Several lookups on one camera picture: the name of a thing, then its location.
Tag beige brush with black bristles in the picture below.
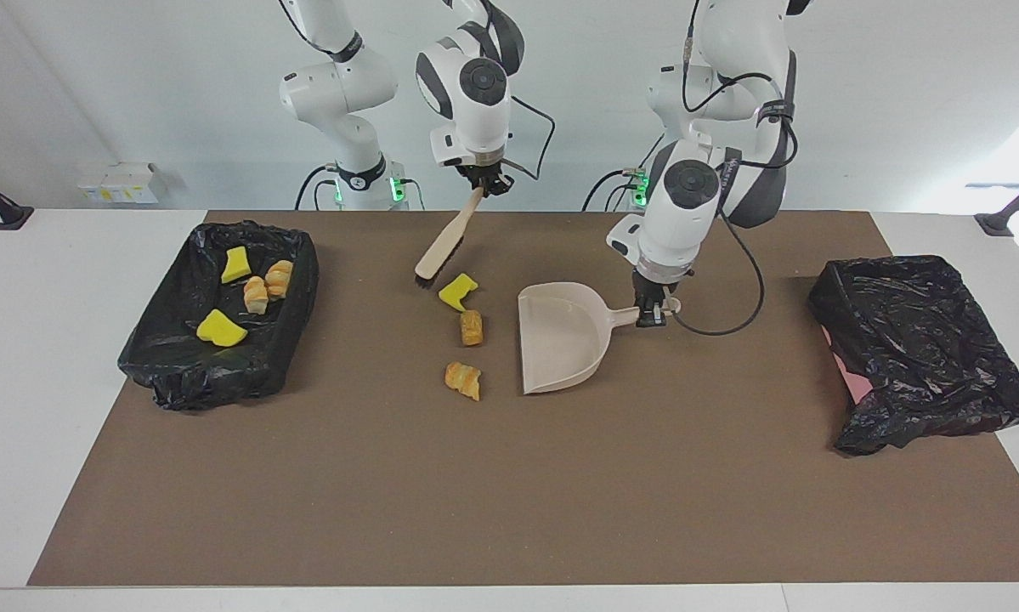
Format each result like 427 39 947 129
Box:
414 187 486 283

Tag beige plastic dustpan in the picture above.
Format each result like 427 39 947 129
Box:
518 282 682 396

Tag yellow boot-shaped sponge piece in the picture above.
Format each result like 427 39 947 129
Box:
438 272 480 313

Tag orange croissant piece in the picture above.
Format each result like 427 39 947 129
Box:
444 361 483 402

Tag yellow notched sponge piece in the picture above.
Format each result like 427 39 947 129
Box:
196 309 249 349

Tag pink bin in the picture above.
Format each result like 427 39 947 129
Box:
825 327 875 407

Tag black trash bag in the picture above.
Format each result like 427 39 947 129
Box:
117 220 320 412
807 255 1019 457

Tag brown table mat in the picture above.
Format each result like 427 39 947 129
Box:
27 210 1019 587

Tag white boxes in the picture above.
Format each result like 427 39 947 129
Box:
77 162 170 206

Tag black base cable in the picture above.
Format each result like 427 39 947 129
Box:
295 164 344 211
584 136 659 212

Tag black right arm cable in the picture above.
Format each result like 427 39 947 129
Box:
484 0 557 184

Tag black camera stand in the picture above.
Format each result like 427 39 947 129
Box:
975 165 1019 237
0 163 35 231

